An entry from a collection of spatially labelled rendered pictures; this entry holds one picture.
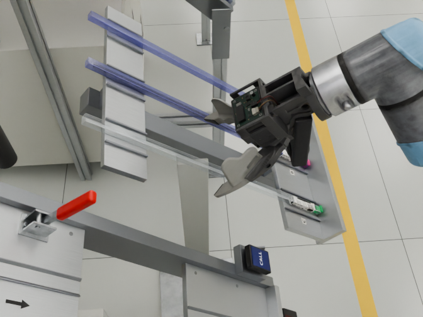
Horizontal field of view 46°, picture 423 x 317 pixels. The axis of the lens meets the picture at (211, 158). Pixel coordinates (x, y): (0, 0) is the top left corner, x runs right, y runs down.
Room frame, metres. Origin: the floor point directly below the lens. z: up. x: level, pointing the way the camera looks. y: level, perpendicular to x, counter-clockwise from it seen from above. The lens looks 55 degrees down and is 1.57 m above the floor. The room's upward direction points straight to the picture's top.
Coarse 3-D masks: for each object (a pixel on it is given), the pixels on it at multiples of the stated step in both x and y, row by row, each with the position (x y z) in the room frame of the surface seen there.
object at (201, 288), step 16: (192, 272) 0.30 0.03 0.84; (208, 272) 0.31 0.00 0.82; (192, 288) 0.27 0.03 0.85; (208, 288) 0.28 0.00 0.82; (224, 288) 0.29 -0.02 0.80; (240, 288) 0.30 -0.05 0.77; (256, 288) 0.31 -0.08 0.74; (192, 304) 0.25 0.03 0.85; (208, 304) 0.25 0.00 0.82; (224, 304) 0.26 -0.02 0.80; (240, 304) 0.27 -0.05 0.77; (256, 304) 0.28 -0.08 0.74
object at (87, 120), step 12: (84, 120) 0.43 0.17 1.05; (96, 120) 0.44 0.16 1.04; (108, 132) 0.43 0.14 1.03; (120, 132) 0.43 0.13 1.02; (132, 132) 0.44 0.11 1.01; (144, 144) 0.43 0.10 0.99; (156, 144) 0.44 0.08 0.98; (168, 156) 0.44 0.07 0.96; (180, 156) 0.44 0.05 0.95; (192, 156) 0.45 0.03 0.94; (204, 168) 0.44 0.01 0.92; (216, 168) 0.45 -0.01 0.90; (264, 192) 0.45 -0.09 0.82; (276, 192) 0.46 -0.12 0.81
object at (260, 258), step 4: (252, 248) 0.35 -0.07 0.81; (256, 248) 0.36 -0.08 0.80; (252, 252) 0.35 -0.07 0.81; (256, 252) 0.35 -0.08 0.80; (260, 252) 0.35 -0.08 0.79; (264, 252) 0.36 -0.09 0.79; (252, 256) 0.34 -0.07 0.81; (256, 256) 0.34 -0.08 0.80; (260, 256) 0.35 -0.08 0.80; (264, 256) 0.35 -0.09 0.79; (252, 260) 0.33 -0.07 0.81; (256, 260) 0.34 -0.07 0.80; (260, 260) 0.34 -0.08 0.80; (264, 260) 0.34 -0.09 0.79; (268, 260) 0.35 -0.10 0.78; (256, 264) 0.33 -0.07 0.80; (260, 264) 0.33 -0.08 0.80; (264, 264) 0.33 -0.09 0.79; (268, 264) 0.34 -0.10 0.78; (264, 268) 0.33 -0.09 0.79; (268, 268) 0.33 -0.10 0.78
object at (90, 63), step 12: (96, 60) 0.55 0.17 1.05; (96, 72) 0.54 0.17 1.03; (108, 72) 0.54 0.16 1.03; (120, 72) 0.55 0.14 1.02; (132, 84) 0.54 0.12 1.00; (144, 84) 0.55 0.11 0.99; (156, 96) 0.55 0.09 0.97; (168, 96) 0.56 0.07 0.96; (180, 108) 0.55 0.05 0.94; (192, 108) 0.56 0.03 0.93; (204, 120) 0.55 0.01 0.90; (228, 132) 0.56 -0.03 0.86
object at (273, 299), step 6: (270, 288) 0.32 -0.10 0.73; (276, 288) 0.31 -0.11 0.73; (270, 294) 0.31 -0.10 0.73; (276, 294) 0.30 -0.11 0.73; (270, 300) 0.30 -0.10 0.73; (276, 300) 0.29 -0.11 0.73; (270, 306) 0.29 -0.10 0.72; (276, 306) 0.28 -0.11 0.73; (270, 312) 0.28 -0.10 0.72; (276, 312) 0.27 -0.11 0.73; (282, 312) 0.27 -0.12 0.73
